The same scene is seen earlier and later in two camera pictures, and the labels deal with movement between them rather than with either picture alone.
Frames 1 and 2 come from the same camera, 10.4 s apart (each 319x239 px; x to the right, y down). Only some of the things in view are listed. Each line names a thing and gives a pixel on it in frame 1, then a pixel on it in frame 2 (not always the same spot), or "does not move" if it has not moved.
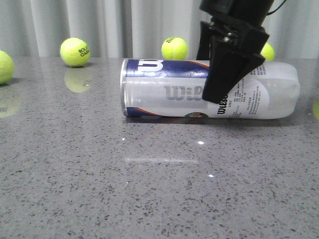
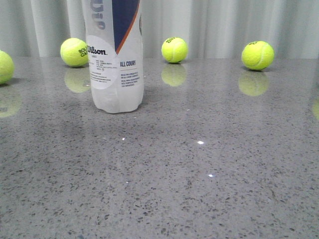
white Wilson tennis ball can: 167,87 to 115,41
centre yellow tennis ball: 174,48 does not move
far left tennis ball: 7,68 does not move
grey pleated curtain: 137,29 does not move
